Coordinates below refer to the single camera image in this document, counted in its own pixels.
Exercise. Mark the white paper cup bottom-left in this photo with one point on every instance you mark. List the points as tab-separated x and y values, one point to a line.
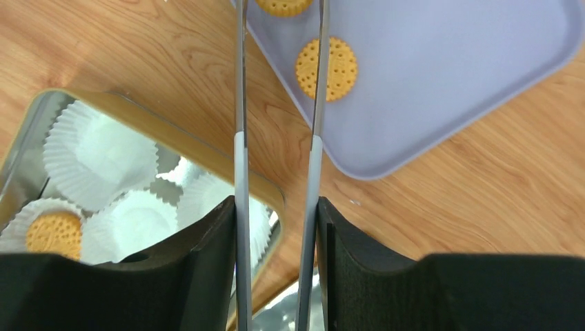
205	193

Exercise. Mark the white paper cup top-left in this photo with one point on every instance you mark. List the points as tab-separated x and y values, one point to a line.
183	173

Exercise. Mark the white paper cup centre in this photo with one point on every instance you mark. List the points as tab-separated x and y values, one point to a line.
134	222

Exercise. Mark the white paper cup bottom-right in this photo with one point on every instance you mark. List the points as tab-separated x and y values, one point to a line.
92	158

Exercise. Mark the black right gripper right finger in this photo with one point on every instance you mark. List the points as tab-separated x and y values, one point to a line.
367	286

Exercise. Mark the white paper cup top-right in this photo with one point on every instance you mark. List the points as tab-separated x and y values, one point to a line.
14	234

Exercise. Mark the silver tin lid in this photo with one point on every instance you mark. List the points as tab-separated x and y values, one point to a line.
279	314

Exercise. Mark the gold cookie tin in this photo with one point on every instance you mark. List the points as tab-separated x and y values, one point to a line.
24	178

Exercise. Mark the metal tongs grey handle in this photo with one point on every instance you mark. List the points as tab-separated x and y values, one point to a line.
243	277

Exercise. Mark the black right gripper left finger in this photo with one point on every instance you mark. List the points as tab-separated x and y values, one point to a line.
181	283

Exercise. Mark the lavender plastic tray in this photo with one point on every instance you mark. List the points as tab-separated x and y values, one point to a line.
425	69

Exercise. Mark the round yellow cookie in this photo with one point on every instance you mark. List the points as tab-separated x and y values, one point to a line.
57	232
342	69
284	8

